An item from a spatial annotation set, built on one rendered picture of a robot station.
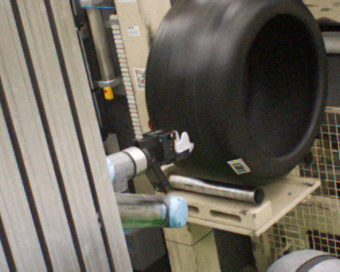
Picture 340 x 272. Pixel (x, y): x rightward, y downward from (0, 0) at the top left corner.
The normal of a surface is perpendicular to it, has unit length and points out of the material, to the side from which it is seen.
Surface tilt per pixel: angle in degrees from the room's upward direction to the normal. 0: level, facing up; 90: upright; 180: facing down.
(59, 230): 90
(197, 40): 48
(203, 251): 90
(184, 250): 90
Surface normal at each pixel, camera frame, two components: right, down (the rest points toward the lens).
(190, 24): -0.55, -0.48
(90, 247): 0.84, 0.03
